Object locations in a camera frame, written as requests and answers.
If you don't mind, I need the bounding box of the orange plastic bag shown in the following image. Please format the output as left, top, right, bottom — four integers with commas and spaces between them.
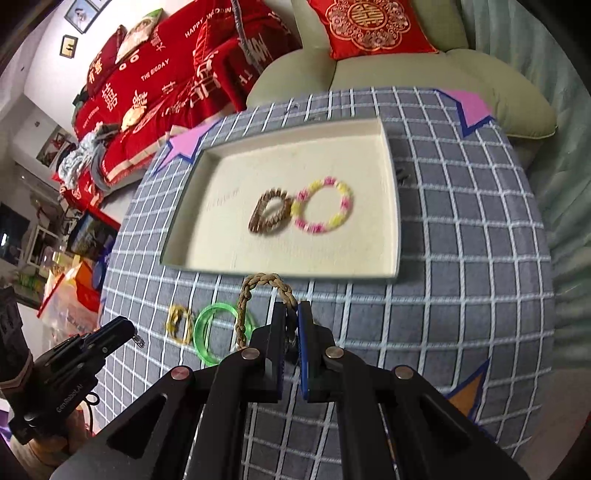
37, 263, 100, 352

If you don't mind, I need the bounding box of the grey knitted scarf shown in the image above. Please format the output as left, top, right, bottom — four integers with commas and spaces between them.
58, 124, 121, 190

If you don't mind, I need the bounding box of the wall poster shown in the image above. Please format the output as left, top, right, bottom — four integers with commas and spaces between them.
37, 127, 77, 167

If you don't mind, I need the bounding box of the yellow hair tie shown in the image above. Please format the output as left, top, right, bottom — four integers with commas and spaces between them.
166, 305, 195, 344

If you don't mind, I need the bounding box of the pink yellow beaded bracelet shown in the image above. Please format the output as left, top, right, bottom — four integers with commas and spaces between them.
291, 176, 354, 235

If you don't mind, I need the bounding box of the pale green sofa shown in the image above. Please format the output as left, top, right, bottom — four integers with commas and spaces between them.
246, 0, 557, 139

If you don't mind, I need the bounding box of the blue framed box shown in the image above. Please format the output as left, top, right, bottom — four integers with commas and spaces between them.
67, 210, 121, 264

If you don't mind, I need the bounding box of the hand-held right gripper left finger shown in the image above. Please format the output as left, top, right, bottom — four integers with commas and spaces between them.
48, 302, 289, 480

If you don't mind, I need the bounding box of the red printed blanket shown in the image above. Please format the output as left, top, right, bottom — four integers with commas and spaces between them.
60, 0, 303, 208

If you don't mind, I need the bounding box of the beige round ornament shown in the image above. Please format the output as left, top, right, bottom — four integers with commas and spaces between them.
121, 106, 147, 132

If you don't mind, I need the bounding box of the brown coil hair tie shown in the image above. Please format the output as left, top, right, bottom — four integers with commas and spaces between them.
248, 188, 293, 237

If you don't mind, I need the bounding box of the printed white pillow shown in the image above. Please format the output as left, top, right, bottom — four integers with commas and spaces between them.
115, 9, 162, 63

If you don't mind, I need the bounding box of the green plastic bangle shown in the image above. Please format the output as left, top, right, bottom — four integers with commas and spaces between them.
193, 302, 256, 367

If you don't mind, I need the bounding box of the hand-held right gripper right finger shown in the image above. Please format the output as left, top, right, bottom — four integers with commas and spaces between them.
298, 301, 532, 480

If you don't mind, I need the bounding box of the red embroidered cushion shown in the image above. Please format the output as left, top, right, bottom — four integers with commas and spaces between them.
307, 0, 439, 61

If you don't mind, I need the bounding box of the grey cardboard tray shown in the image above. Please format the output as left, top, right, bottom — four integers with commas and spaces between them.
159, 116, 402, 282

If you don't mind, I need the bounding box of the grey knitted strap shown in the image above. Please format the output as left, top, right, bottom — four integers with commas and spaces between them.
231, 0, 264, 65

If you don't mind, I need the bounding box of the braided rope bracelet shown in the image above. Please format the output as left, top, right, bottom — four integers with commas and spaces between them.
235, 272, 296, 352

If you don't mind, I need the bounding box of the blue framed wall picture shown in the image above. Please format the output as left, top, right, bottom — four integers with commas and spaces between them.
64, 0, 95, 34

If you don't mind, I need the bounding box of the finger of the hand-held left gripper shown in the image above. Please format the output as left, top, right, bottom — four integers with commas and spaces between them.
78, 316, 137, 347
60, 339, 127, 372

